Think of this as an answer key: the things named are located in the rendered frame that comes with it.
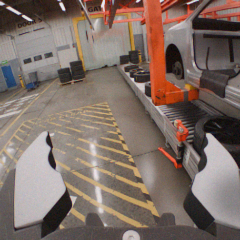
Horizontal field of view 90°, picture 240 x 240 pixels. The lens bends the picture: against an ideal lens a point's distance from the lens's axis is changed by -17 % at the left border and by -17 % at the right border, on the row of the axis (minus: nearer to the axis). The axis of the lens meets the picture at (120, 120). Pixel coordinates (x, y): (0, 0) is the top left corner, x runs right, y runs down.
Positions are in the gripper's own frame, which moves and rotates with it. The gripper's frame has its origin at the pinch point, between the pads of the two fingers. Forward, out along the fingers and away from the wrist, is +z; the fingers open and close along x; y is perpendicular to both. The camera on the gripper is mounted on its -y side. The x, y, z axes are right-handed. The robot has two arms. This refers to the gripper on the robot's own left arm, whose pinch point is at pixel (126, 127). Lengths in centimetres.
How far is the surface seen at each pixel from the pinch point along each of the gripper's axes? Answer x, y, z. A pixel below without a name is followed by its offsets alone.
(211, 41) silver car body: 119, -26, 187
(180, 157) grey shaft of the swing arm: 61, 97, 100
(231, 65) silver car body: 157, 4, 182
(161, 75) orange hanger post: 47, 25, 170
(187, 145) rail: 62, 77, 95
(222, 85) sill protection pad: 96, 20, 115
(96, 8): -207, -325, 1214
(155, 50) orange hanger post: 37, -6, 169
